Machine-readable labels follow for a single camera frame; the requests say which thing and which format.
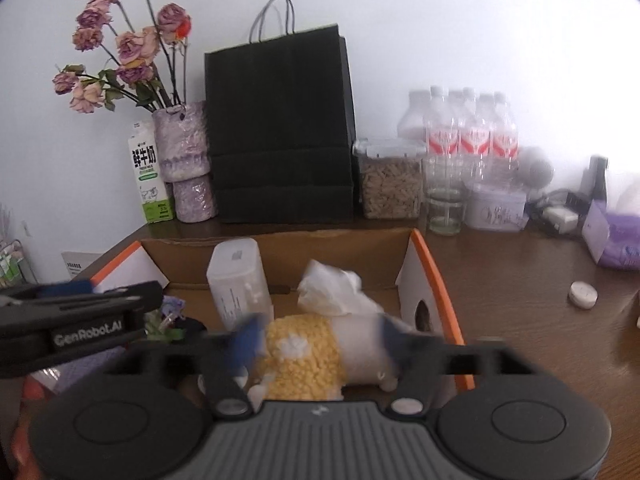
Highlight white round device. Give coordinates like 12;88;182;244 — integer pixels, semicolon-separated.
517;146;556;188

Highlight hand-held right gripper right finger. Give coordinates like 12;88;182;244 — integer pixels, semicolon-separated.
377;317;543;415

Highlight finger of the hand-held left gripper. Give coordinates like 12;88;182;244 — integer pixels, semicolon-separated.
0;281;165;333
0;280;97;306

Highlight clear glass cup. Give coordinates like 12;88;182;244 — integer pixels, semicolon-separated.
422;152;468;237

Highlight metal wire rack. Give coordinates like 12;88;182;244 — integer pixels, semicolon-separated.
0;205;38;286

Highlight pack of water bottles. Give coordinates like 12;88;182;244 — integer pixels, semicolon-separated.
397;86;520;196

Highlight white green milk carton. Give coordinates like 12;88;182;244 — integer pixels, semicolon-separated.
127;120;176;225

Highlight purple cloth pouch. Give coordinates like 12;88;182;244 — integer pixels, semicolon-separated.
35;345;126;392

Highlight white power adapter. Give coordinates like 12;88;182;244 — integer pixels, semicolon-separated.
542;205;576;233

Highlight red cardboard box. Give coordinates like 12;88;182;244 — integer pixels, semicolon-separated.
12;227;476;461

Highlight purple textured vase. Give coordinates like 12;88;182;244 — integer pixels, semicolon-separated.
152;101;219;223

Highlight black paper bag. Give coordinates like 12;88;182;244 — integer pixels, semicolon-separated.
204;0;358;225

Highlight clear flower ball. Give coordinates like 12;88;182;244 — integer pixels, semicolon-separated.
145;296;208;343

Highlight white wrap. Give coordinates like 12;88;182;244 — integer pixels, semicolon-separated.
297;259;363;317

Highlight cotton swab box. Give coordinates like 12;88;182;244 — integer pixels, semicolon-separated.
206;237;275;333

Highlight purple tissue pack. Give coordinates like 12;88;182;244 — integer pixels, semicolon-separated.
581;180;640;271

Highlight dried pink flowers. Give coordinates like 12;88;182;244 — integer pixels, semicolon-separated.
52;0;193;113

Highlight black adapter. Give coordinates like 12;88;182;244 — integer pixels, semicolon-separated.
580;156;610;211

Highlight clear snack container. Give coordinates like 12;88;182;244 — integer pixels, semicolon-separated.
352;136;426;220

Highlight small white cap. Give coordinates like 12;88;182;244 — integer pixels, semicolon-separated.
569;281;598;309

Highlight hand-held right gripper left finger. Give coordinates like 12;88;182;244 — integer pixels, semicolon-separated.
107;313;268;418

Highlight white labelled box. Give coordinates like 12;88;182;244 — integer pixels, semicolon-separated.
61;250;101;281

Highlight yellow white plush toy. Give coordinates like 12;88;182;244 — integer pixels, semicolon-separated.
247;302;416;403

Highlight white round tin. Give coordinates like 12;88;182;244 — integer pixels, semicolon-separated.
462;182;528;232

